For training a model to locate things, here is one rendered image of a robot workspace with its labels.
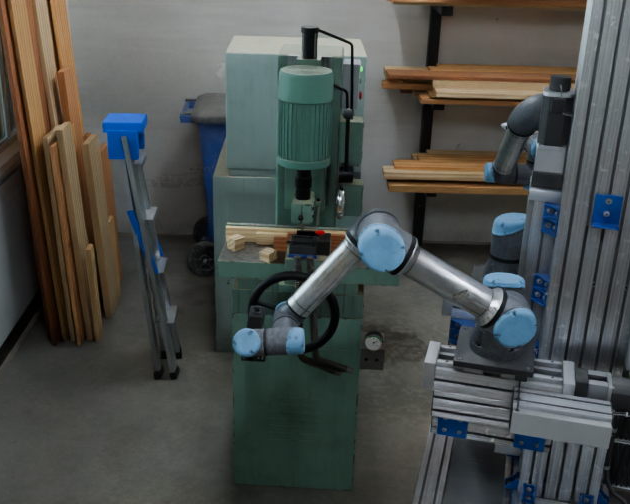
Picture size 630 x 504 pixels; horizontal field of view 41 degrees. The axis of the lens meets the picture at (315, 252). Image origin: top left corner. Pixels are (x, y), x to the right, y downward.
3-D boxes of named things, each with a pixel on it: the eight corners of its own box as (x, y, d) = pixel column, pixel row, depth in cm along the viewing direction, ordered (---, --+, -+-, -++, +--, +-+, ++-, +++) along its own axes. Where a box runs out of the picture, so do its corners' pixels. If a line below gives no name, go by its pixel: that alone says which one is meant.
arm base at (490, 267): (526, 273, 297) (530, 247, 293) (525, 291, 284) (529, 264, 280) (483, 268, 300) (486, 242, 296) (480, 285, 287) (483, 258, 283)
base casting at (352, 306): (230, 312, 287) (230, 288, 283) (252, 247, 339) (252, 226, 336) (363, 319, 285) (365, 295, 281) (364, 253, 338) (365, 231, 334)
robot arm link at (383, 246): (536, 301, 235) (372, 202, 224) (549, 326, 221) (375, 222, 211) (510, 333, 239) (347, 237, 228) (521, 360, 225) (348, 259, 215)
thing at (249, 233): (225, 240, 295) (225, 227, 293) (226, 238, 297) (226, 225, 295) (398, 249, 293) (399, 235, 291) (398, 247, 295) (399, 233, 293)
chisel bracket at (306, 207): (291, 227, 286) (291, 203, 282) (294, 213, 298) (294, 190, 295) (312, 228, 285) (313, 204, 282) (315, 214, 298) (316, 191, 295)
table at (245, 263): (211, 289, 273) (211, 272, 271) (226, 252, 301) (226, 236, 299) (400, 299, 270) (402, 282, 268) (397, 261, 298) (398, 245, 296)
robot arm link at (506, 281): (516, 308, 249) (521, 266, 244) (525, 330, 237) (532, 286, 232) (475, 307, 249) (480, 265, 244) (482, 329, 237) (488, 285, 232)
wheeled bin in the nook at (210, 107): (183, 279, 477) (177, 110, 439) (191, 242, 526) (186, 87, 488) (297, 280, 481) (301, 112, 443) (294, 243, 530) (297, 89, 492)
